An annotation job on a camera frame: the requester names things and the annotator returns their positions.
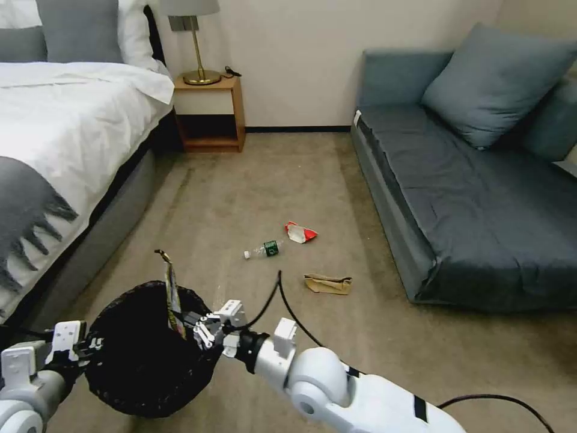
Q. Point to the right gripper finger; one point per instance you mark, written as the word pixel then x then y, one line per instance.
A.
pixel 207 321
pixel 206 339

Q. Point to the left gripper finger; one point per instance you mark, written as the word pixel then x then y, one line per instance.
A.
pixel 96 343
pixel 84 361

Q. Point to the yellow black wrapper strip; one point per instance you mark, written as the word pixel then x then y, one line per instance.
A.
pixel 172 297

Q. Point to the black woven trash bin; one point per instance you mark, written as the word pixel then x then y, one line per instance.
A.
pixel 139 361

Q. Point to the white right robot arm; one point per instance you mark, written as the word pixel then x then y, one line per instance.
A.
pixel 324 379

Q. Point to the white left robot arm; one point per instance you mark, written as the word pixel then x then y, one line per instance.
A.
pixel 20 397

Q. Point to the clear plastic bottle green label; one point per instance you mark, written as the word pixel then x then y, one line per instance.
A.
pixel 267 249

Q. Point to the crumpled brown paper bag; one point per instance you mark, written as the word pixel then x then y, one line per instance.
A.
pixel 328 284

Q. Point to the red white crushed carton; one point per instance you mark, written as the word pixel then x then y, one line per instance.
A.
pixel 299 232

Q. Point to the grey fringed blanket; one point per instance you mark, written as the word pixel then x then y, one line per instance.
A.
pixel 22 198

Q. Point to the wooden nightstand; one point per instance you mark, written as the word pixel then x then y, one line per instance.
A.
pixel 212 103

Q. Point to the white bed duvet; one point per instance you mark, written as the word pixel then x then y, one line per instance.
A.
pixel 63 117

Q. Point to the blue grey sofa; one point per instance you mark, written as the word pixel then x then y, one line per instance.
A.
pixel 451 194

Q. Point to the brass table lamp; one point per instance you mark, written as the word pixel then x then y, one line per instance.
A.
pixel 198 54

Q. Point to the dark headboard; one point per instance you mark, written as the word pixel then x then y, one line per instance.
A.
pixel 155 40

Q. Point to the white pillow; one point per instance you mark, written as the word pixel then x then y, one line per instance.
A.
pixel 18 12
pixel 137 31

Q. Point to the small grey pillow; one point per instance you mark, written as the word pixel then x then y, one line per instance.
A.
pixel 22 45

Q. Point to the large grey pillow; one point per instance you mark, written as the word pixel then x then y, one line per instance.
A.
pixel 79 29

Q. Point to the large blue cushion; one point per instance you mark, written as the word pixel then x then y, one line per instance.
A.
pixel 491 85

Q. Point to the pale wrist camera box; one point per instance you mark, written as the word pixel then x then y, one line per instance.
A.
pixel 67 336
pixel 231 312

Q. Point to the grey bed frame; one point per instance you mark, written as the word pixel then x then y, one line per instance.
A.
pixel 117 203

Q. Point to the grey wall switch plate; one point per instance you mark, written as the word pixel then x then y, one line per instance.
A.
pixel 185 22

